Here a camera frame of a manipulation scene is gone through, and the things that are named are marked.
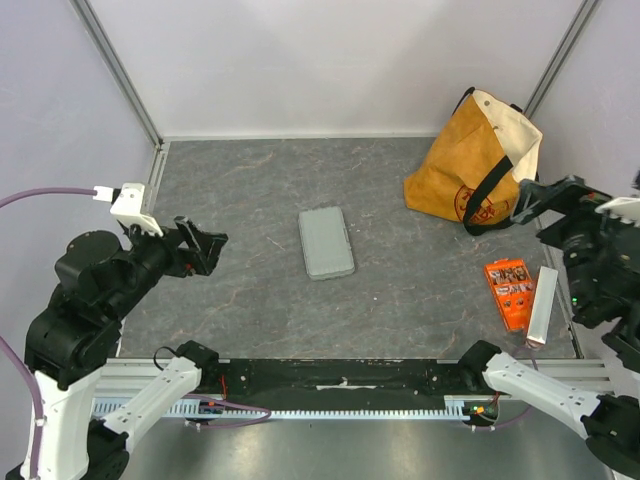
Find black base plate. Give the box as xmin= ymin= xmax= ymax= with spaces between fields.
xmin=199 ymin=359 xmax=489 ymax=397

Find grey plastic tool case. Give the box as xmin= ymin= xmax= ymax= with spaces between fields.
xmin=298 ymin=206 xmax=355 ymax=281

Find blue grey cable duct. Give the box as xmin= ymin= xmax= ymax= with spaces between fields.
xmin=92 ymin=397 xmax=474 ymax=420

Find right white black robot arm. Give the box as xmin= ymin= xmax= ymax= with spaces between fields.
xmin=457 ymin=175 xmax=639 ymax=479

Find brown canvas tote bag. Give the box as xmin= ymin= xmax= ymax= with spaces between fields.
xmin=403 ymin=87 xmax=543 ymax=236

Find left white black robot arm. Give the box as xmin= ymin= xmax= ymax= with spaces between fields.
xmin=6 ymin=216 xmax=228 ymax=479

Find orange printed box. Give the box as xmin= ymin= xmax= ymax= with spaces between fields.
xmin=484 ymin=258 xmax=534 ymax=332

